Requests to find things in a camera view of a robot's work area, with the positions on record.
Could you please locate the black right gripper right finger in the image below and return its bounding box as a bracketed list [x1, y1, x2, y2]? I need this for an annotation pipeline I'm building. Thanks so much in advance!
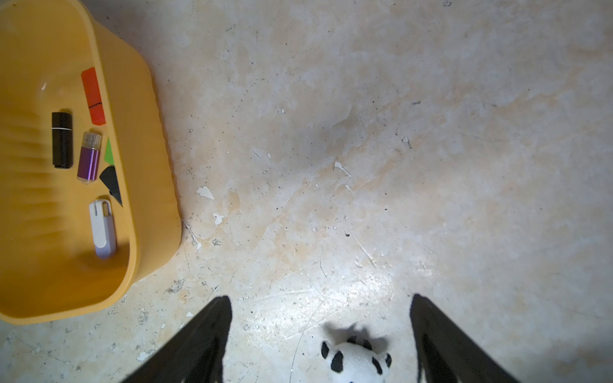
[410, 294, 516, 382]

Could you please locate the black usb flash drive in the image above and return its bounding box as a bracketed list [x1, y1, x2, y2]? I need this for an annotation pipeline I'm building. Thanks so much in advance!
[51, 112, 73, 169]

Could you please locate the dark grey usb flash drive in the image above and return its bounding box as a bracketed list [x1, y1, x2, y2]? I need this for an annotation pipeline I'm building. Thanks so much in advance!
[100, 165, 123, 206]

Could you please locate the green usb flash drive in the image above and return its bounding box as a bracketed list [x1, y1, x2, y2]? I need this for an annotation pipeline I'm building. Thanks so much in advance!
[104, 139, 115, 166]

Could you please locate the purple usb flash drive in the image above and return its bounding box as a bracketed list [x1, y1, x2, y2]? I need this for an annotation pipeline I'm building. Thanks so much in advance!
[77, 132, 102, 184]

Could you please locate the white usb flash drive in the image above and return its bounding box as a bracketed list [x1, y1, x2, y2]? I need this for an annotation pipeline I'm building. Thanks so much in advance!
[89, 199, 117, 259]

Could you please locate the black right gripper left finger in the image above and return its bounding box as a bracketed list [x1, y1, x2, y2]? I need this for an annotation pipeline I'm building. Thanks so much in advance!
[124, 296, 232, 382]

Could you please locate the red usb flash drive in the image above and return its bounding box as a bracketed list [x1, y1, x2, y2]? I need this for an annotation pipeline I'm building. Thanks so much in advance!
[81, 67, 106, 126]

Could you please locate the yellow plastic storage box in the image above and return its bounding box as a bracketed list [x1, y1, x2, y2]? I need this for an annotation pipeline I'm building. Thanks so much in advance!
[1, 1, 182, 325]

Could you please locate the small cow figurine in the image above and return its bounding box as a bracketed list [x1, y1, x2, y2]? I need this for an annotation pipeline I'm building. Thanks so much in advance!
[320, 336, 393, 383]

